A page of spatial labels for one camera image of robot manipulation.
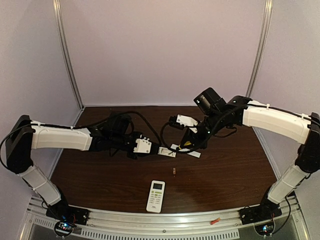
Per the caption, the yellow handled screwdriver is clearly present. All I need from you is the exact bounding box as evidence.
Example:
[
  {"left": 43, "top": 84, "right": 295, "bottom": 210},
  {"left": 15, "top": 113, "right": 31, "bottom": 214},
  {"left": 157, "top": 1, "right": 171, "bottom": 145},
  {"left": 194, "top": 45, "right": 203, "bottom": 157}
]
[{"left": 171, "top": 141, "right": 193, "bottom": 153}]

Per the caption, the slim white remote control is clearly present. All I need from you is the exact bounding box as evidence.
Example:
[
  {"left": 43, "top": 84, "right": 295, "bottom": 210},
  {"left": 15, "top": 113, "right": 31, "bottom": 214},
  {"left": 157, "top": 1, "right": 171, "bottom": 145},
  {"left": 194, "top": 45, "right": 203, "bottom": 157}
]
[{"left": 157, "top": 147, "right": 177, "bottom": 158}]

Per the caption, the white battery cover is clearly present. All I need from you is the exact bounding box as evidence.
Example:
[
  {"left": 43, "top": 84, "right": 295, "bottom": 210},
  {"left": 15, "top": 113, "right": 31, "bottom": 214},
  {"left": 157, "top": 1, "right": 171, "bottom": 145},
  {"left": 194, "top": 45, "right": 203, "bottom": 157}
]
[{"left": 170, "top": 143, "right": 202, "bottom": 159}]

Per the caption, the white air conditioner remote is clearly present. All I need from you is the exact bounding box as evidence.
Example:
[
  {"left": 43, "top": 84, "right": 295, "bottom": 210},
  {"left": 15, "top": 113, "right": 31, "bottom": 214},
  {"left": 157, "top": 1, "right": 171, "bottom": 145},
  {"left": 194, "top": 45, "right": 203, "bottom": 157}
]
[{"left": 146, "top": 180, "right": 166, "bottom": 214}]

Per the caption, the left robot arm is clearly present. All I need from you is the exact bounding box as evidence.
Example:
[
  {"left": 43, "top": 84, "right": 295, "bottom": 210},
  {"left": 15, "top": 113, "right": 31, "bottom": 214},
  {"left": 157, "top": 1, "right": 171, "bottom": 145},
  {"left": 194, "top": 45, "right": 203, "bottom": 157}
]
[{"left": 0, "top": 111, "right": 162, "bottom": 212}]

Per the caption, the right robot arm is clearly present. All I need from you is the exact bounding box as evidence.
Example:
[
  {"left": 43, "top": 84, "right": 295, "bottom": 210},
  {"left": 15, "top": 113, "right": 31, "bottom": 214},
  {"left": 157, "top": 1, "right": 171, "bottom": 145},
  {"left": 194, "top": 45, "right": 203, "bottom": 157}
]
[{"left": 175, "top": 87, "right": 320, "bottom": 207}]

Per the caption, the red yellow battery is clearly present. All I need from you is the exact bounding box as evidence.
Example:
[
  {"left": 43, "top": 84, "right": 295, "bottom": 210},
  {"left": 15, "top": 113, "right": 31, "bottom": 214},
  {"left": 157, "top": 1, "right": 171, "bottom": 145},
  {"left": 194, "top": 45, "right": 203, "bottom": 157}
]
[{"left": 210, "top": 217, "right": 221, "bottom": 225}]

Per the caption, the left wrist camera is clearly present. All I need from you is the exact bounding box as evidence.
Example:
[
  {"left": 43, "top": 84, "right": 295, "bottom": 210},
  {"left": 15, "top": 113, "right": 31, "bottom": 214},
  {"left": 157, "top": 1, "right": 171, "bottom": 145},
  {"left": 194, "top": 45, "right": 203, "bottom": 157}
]
[{"left": 133, "top": 138, "right": 152, "bottom": 154}]

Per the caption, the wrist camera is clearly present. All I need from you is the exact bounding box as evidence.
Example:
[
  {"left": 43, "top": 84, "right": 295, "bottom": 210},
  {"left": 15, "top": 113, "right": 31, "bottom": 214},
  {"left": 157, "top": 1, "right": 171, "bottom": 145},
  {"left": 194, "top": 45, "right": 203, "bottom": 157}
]
[
  {"left": 133, "top": 138, "right": 152, "bottom": 154},
  {"left": 168, "top": 114, "right": 199, "bottom": 133}
]

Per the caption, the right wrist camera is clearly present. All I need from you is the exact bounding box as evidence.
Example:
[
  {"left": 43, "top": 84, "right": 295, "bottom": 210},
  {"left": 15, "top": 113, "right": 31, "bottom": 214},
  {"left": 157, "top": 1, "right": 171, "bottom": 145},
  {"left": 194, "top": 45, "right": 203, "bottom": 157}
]
[{"left": 168, "top": 114, "right": 199, "bottom": 133}]

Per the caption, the left black braided cable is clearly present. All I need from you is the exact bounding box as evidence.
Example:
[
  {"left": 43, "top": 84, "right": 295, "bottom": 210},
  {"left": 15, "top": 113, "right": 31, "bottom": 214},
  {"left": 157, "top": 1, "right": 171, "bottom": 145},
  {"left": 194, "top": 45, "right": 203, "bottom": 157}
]
[{"left": 0, "top": 111, "right": 163, "bottom": 171}]

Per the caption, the curved aluminium front rail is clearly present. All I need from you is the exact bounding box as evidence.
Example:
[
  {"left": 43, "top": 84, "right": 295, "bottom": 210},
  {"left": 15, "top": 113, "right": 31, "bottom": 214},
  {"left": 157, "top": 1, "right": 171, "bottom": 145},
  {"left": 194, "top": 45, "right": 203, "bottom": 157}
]
[{"left": 18, "top": 197, "right": 310, "bottom": 240}]

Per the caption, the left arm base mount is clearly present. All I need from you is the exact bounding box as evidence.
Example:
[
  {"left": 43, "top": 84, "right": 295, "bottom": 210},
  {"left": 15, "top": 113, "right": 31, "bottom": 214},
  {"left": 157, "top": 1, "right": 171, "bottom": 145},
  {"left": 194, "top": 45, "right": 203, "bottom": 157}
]
[{"left": 45, "top": 204, "right": 90, "bottom": 239}]

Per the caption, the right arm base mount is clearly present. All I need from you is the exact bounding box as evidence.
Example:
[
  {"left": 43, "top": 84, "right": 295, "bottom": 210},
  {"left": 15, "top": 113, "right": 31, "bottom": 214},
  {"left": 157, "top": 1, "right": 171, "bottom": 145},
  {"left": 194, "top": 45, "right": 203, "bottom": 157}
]
[{"left": 238, "top": 205, "right": 282, "bottom": 237}]

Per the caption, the right aluminium frame post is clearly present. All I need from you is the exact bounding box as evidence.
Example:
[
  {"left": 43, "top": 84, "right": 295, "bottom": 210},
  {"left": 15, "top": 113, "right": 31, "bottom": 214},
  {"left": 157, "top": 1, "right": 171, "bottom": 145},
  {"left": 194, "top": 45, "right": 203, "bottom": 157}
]
[{"left": 245, "top": 0, "right": 273, "bottom": 98}]

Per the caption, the aluminium frame post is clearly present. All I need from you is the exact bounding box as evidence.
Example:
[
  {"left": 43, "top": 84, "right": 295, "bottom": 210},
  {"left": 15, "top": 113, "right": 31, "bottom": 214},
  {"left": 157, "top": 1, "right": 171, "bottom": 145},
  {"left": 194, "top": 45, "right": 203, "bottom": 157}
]
[
  {"left": 245, "top": 0, "right": 273, "bottom": 98},
  {"left": 52, "top": 0, "right": 85, "bottom": 110}
]

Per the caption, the left aluminium frame post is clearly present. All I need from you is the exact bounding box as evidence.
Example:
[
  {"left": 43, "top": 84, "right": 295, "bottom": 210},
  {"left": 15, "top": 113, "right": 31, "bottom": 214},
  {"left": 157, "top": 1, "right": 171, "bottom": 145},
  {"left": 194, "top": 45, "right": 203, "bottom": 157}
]
[{"left": 52, "top": 0, "right": 85, "bottom": 110}]

